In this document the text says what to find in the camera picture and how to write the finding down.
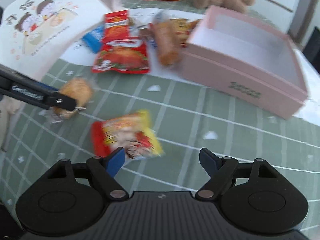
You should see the blue snack packet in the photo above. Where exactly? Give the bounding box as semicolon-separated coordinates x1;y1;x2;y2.
82;24;104;54

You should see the long sausage bread packet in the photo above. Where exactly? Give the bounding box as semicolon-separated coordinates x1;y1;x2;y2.
151;10;181;67

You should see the red chicken snack packet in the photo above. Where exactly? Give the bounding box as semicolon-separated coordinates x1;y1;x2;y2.
91;37;150;74

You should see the red yellow snack packet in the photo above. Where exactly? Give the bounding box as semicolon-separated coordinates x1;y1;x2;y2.
91;109;164;161

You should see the red dark sausage packet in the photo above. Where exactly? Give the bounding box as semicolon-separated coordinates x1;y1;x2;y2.
138;23;158;49

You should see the white cartoon printed bag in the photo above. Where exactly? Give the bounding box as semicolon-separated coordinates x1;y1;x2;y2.
1;0;112;77

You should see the pink cardboard box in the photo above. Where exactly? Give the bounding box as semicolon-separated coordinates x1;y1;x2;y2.
180;6;308;119

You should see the yellow small bread packet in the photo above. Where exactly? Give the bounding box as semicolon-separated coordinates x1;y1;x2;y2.
46;76;96;124

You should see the red cracker snack packet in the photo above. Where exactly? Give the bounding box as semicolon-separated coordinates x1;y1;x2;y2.
102;10;130;44

